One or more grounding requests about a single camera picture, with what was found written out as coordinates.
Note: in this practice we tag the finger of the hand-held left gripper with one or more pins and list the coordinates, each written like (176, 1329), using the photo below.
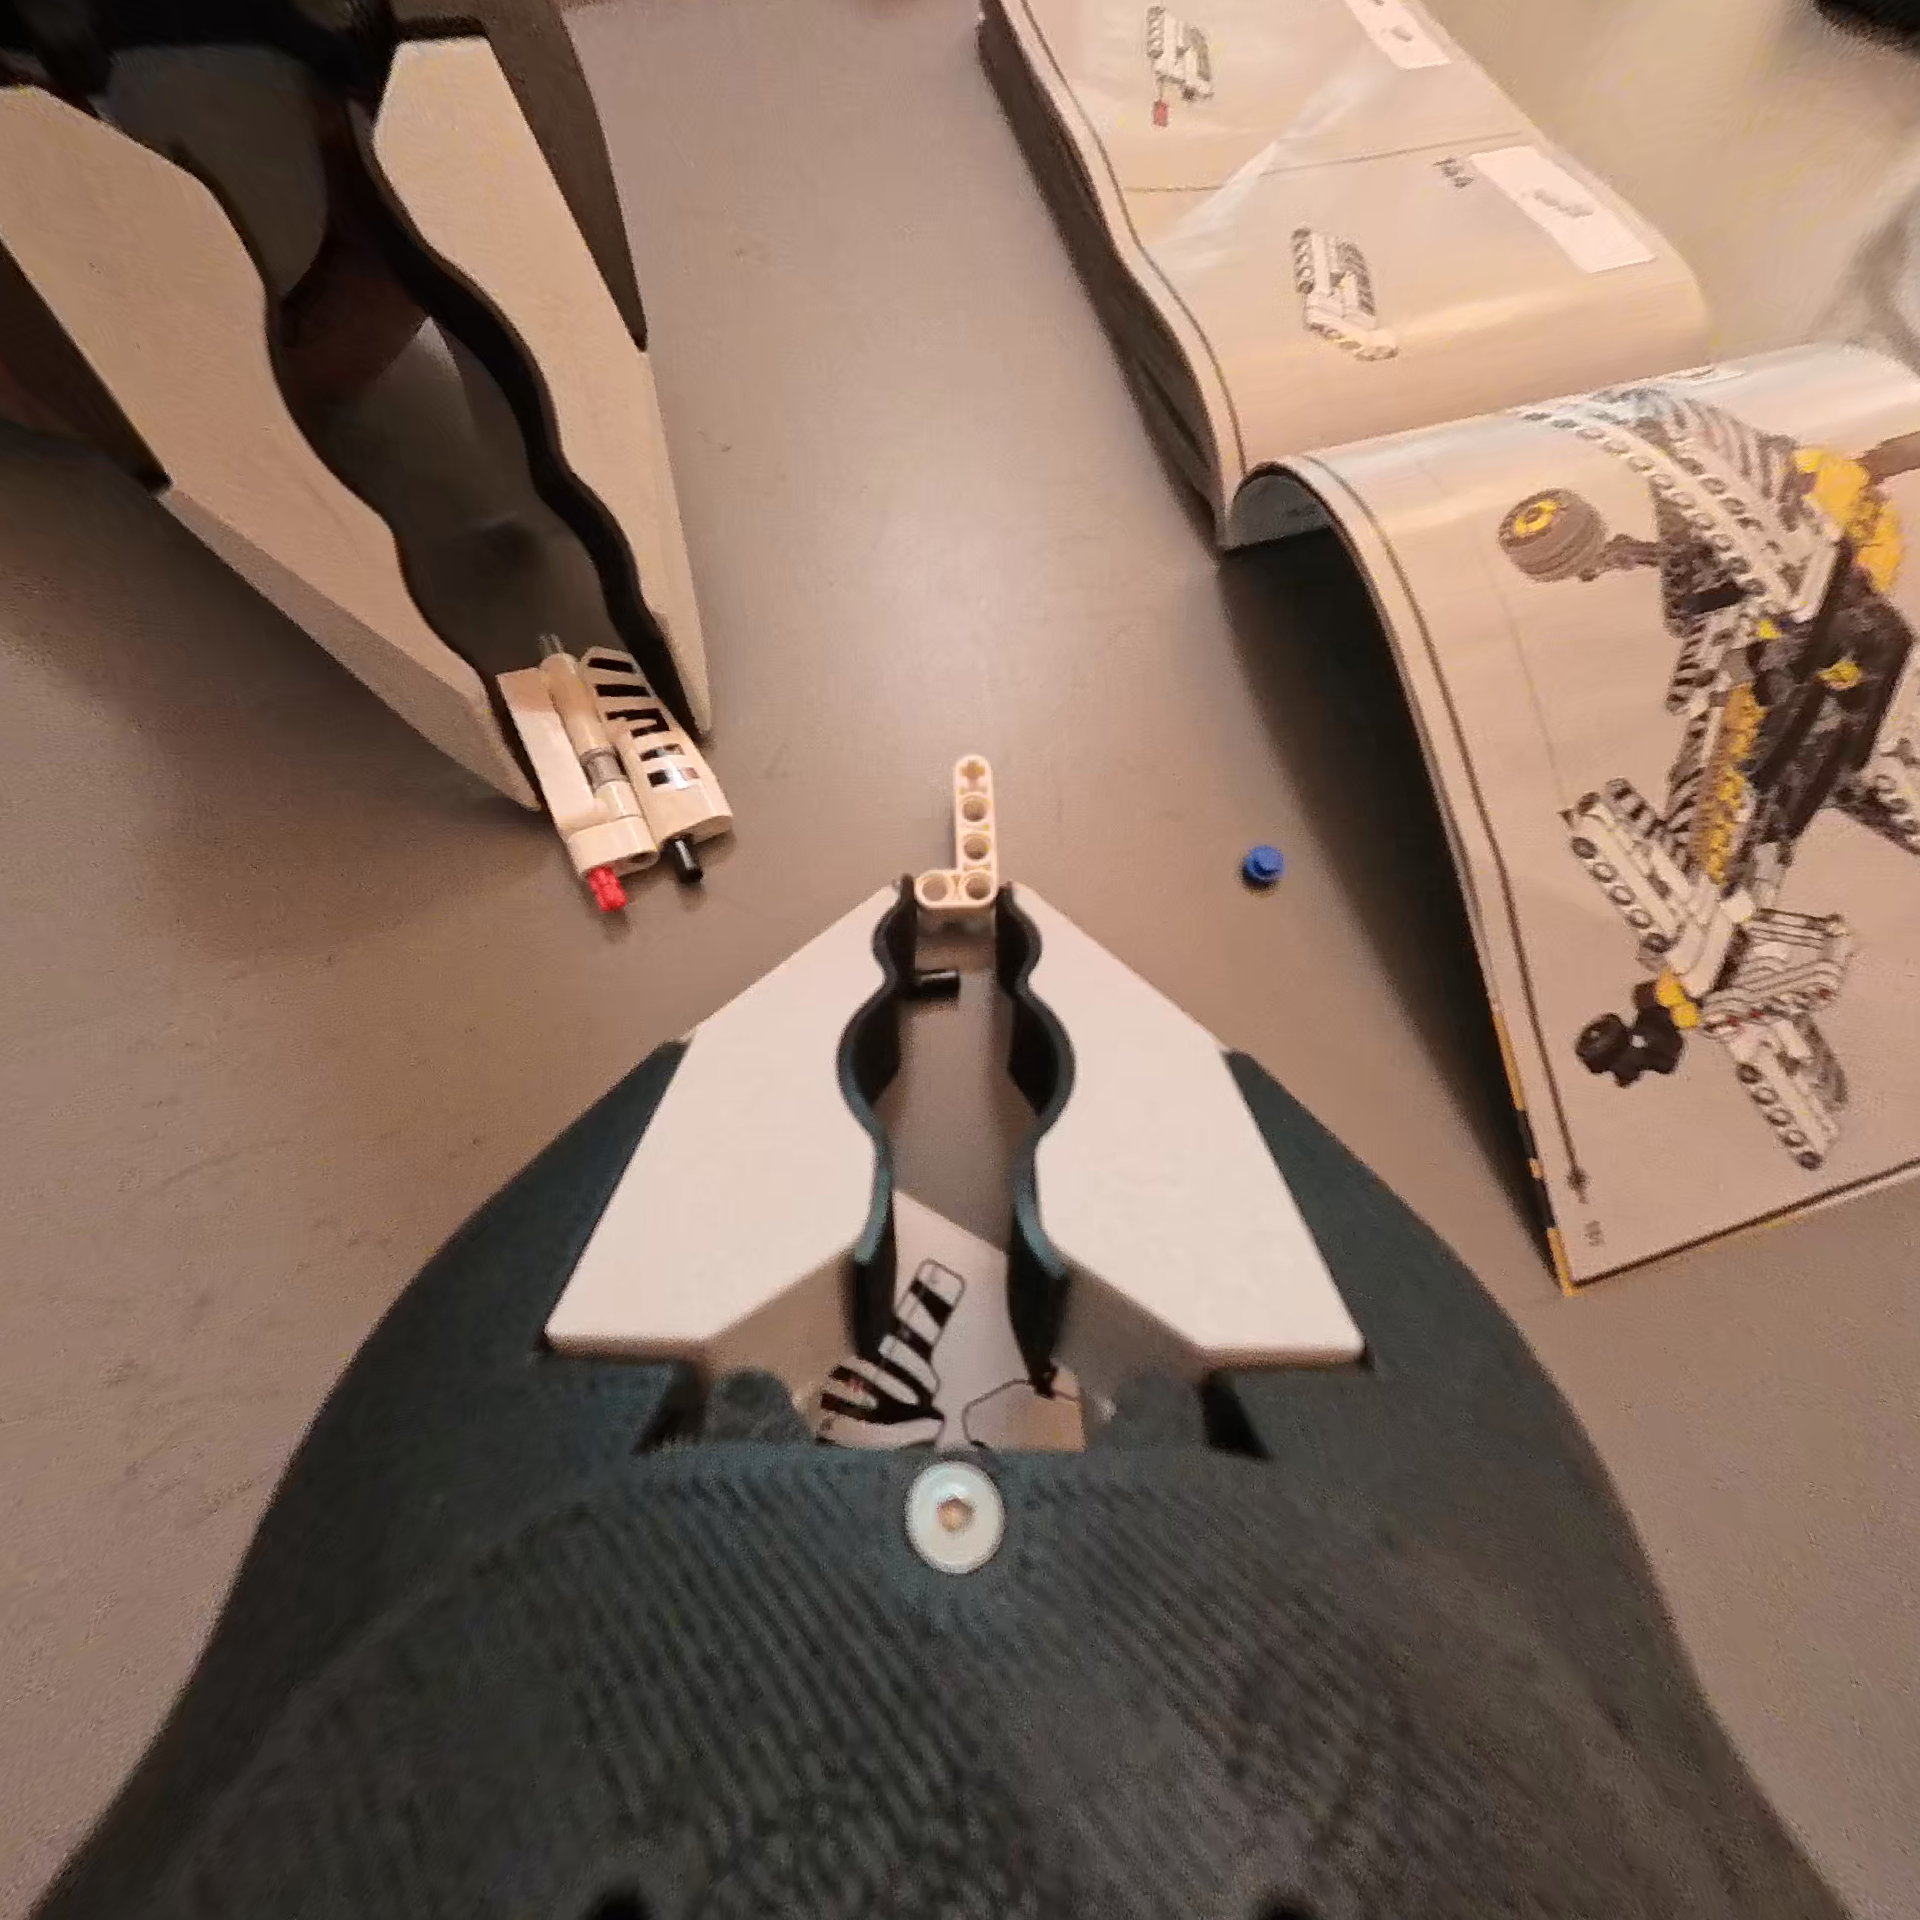
(510, 224)
(224, 451)

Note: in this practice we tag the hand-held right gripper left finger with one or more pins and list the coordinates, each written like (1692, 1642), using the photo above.
(734, 1184)

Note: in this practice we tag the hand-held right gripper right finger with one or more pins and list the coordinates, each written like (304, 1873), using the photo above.
(1185, 1201)

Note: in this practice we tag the white L-shaped lego beam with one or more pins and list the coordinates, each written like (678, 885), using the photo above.
(961, 886)

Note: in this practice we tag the white striped lego assembly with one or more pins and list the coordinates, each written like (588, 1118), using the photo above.
(662, 749)

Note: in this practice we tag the black lego pin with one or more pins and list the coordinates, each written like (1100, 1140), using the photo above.
(938, 984)

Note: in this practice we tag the blue round lego stud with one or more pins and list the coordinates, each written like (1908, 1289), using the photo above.
(1262, 867)

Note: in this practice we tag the open lego instruction booklet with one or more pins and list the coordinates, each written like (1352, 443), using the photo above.
(1350, 180)

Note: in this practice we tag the zebra striped sticker sheet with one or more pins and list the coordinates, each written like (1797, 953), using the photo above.
(974, 1348)

